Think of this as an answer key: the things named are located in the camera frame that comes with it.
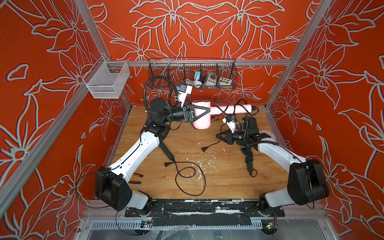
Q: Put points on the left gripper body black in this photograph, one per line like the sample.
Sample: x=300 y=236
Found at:
x=186 y=114

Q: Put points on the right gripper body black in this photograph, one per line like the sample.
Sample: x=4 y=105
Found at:
x=238 y=137

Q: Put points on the pink hair dryer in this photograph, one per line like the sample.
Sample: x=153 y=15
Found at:
x=205 y=122

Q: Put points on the dark green hair dryer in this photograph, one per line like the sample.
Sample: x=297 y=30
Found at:
x=247 y=151

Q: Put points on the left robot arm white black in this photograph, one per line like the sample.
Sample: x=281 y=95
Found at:
x=112 y=183

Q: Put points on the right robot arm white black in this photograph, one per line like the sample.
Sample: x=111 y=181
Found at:
x=306 y=179

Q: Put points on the black hair dryer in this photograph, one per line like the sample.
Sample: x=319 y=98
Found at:
x=168 y=153

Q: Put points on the white tape roll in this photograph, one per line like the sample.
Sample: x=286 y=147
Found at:
x=272 y=136

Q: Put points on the white power strip cube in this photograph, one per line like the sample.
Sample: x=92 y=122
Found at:
x=225 y=83

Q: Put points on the blue white small box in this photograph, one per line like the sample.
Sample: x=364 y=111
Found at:
x=197 y=77

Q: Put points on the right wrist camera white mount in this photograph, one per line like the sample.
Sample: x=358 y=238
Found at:
x=230 y=121

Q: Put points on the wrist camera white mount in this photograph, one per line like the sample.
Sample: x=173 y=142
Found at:
x=230 y=121
x=183 y=92

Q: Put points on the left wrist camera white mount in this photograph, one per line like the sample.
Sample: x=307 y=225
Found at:
x=183 y=92

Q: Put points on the black wire wall basket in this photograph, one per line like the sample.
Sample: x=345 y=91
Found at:
x=181 y=71

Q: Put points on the clear acrylic wall bin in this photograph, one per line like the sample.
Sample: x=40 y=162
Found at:
x=107 y=80

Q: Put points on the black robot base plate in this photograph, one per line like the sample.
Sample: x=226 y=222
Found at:
x=231 y=213

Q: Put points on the orange handled pliers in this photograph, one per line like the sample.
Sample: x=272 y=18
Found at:
x=135 y=179

